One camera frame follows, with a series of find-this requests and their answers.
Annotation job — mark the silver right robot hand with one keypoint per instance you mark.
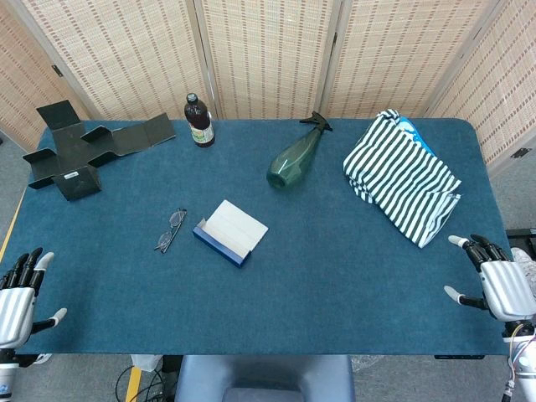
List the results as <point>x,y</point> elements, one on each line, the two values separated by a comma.
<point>504,289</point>

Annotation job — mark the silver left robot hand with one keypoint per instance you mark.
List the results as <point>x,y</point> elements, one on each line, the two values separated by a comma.
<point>14,305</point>

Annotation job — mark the thin metal frame eyeglasses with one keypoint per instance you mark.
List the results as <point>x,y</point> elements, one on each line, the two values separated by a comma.
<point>177,216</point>

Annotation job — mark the blue glasses case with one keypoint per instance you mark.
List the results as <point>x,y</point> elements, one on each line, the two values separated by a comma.
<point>234,228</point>

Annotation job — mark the blue padded robot base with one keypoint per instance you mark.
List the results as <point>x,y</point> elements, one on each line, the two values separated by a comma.
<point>264,372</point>

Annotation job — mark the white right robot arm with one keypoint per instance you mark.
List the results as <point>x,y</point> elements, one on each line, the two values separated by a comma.
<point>528,377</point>

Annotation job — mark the black unfolded cardboard box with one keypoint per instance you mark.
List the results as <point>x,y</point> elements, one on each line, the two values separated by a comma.
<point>71,146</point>

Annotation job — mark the white plastic bag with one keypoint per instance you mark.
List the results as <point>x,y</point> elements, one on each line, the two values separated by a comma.
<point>146,362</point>

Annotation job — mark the green white striped cloth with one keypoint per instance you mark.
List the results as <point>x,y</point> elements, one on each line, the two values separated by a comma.
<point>398,176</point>

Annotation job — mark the light blue printed cloth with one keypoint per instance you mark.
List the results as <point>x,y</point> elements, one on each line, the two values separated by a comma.
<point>412,127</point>

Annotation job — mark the blue felt table cover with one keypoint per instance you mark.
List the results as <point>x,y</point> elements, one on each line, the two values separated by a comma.
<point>293,293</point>

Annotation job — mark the green glass vase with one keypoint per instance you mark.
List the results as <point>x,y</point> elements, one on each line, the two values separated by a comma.
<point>293,161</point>

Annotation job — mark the dark red juice bottle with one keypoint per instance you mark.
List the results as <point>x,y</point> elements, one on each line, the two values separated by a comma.
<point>200,121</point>

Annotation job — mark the bamboo folding screen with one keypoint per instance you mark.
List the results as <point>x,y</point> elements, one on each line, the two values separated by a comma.
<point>268,58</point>

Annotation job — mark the black metal frame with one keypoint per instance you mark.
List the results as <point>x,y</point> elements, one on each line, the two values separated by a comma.
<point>521,232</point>

